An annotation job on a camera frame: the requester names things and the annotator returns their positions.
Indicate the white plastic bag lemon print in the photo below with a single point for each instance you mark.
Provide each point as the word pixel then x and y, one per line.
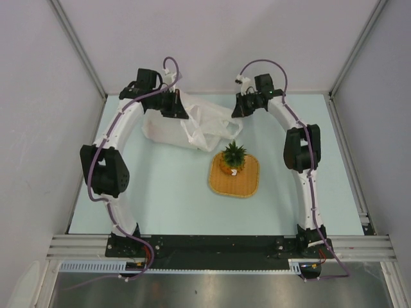
pixel 206 125

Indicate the right aluminium side rail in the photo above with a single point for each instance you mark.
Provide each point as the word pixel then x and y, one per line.
pixel 352 175

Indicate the fake pineapple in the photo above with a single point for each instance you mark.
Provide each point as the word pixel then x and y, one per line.
pixel 232 159

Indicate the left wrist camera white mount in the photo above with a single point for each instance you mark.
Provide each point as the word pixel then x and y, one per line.
pixel 170 78

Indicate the woven bamboo tray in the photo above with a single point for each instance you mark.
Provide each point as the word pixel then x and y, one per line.
pixel 242 185

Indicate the right aluminium corner post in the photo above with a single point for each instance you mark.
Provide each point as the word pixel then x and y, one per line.
pixel 359 44

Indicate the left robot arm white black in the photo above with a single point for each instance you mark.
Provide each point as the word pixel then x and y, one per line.
pixel 104 169

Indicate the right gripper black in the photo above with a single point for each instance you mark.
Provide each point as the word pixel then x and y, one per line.
pixel 241 110

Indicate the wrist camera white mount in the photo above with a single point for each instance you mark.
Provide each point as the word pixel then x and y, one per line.
pixel 244 82
pixel 170 78

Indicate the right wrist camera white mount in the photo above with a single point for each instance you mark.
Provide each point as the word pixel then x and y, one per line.
pixel 244 82

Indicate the aluminium corner post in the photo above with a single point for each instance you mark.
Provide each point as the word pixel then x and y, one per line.
pixel 77 46
pixel 359 44

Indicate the aluminium front rail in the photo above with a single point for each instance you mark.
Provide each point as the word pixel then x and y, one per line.
pixel 353 248

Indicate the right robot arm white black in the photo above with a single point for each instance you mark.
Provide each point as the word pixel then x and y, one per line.
pixel 301 154

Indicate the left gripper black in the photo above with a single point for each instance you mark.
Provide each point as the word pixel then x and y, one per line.
pixel 176 110

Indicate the white slotted cable duct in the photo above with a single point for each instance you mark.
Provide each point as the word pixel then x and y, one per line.
pixel 124 267

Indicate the left aluminium corner post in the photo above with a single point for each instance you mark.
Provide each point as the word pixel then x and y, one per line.
pixel 77 46

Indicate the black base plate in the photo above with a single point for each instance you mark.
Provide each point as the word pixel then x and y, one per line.
pixel 229 252

